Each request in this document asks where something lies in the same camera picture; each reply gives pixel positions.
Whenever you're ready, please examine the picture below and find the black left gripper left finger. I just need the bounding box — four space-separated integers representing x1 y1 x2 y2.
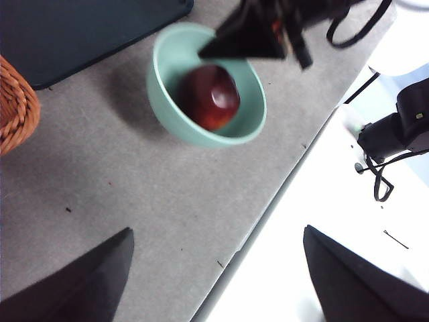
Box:
0 227 135 322

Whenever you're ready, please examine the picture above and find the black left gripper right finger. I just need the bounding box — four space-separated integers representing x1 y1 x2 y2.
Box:
303 225 429 322

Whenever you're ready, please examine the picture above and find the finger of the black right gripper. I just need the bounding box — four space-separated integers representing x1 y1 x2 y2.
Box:
197 1 288 61

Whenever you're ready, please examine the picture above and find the dark red plum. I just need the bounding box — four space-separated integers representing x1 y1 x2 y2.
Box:
177 64 241 131

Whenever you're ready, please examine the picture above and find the teal ribbed bowl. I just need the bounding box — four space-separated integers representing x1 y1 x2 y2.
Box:
146 22 268 149

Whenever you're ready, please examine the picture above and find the small black pin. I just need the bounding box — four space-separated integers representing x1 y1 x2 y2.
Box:
383 229 410 250

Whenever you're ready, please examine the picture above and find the dark rectangular tray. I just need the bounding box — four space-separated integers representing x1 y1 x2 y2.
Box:
0 0 194 91

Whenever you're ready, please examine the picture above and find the brown wicker basket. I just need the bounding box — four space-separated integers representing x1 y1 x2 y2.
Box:
0 55 42 157

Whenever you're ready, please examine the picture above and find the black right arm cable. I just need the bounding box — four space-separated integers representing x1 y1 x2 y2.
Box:
326 0 393 48

